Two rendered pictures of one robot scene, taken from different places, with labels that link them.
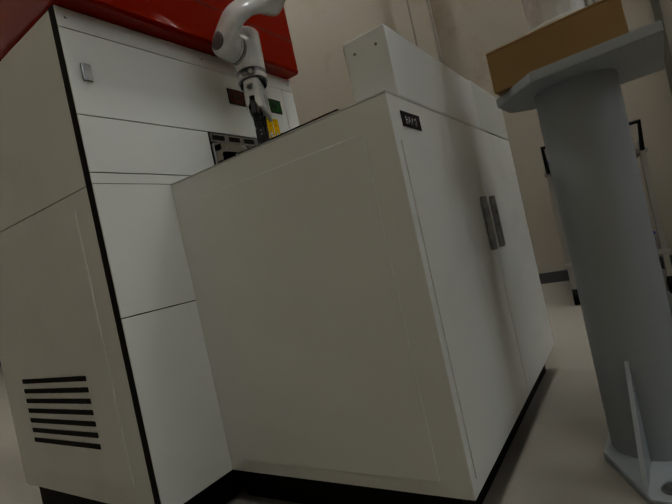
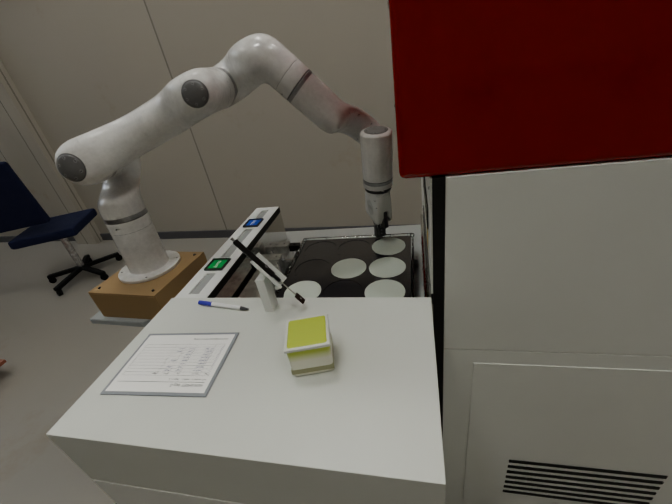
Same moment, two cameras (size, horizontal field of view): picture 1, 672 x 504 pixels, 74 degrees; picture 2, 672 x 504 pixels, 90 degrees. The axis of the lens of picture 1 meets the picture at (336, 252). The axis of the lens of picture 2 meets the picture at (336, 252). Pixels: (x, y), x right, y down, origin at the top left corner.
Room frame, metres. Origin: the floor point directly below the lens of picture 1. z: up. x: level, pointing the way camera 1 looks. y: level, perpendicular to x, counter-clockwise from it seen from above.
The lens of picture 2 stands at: (2.09, -0.30, 1.42)
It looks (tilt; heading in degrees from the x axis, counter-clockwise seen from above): 30 degrees down; 162
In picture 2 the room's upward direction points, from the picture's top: 10 degrees counter-clockwise
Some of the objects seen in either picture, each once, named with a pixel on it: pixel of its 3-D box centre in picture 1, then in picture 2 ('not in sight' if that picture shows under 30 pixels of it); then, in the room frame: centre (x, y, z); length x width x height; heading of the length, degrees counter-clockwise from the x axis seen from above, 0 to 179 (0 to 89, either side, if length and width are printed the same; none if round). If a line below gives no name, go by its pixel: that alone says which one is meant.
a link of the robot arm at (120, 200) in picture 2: not in sight; (115, 174); (0.93, -0.56, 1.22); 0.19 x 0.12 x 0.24; 155
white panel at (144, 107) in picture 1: (214, 119); (427, 195); (1.32, 0.27, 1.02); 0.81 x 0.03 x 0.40; 146
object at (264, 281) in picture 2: not in sight; (271, 283); (1.49, -0.26, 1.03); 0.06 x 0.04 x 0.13; 56
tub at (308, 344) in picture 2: not in sight; (310, 345); (1.67, -0.24, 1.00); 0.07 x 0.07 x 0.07; 71
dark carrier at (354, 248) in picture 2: not in sight; (348, 268); (1.35, -0.03, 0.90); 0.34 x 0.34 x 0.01; 56
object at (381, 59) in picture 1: (424, 94); (243, 261); (1.09, -0.29, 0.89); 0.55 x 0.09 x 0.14; 146
